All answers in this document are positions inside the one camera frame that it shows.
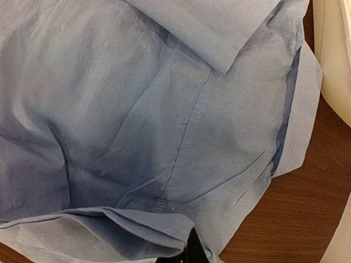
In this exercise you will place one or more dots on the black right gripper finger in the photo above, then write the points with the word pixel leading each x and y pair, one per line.
pixel 192 253

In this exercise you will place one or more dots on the light blue long sleeve shirt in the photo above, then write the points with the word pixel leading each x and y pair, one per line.
pixel 127 126

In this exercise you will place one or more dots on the white plastic tub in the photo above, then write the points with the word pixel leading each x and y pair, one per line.
pixel 332 49

